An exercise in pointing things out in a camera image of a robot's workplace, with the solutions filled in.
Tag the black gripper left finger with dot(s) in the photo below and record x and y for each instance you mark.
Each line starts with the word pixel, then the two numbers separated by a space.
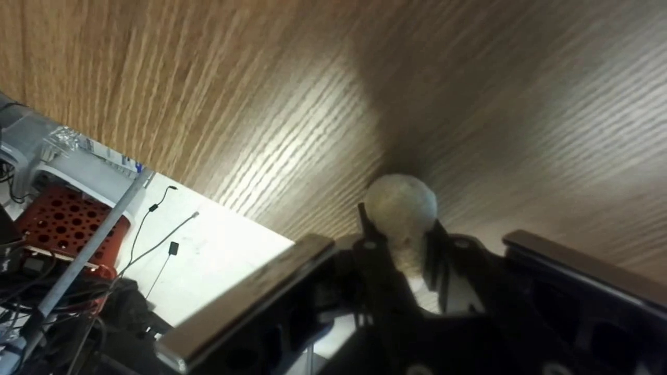
pixel 277 314

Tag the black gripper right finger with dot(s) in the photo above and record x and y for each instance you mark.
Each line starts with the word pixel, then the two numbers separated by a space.
pixel 570 314

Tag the cream egg toy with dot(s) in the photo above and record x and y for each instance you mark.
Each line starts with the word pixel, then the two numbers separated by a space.
pixel 401 210

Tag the red perforated crate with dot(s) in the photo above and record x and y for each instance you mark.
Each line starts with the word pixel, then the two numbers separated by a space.
pixel 64 222

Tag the grey metal bracket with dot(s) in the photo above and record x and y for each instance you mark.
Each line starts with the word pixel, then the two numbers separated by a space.
pixel 42 146

